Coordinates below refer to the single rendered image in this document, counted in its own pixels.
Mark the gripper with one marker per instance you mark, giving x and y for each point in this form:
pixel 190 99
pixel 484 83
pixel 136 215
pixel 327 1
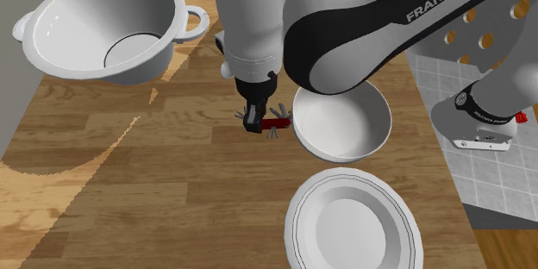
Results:
pixel 254 88

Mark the grey tiled robot stand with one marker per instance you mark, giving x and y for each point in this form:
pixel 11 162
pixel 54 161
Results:
pixel 483 175

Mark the white bowl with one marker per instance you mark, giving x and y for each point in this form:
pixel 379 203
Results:
pixel 342 127

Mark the red pocket knife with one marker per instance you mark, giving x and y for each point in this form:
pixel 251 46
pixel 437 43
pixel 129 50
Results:
pixel 277 123

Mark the white plate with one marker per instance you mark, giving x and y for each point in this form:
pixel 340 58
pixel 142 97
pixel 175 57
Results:
pixel 353 226

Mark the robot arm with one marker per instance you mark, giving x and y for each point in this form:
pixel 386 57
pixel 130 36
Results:
pixel 252 7

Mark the grey perforated sheet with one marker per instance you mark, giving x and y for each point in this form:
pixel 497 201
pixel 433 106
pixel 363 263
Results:
pixel 498 24

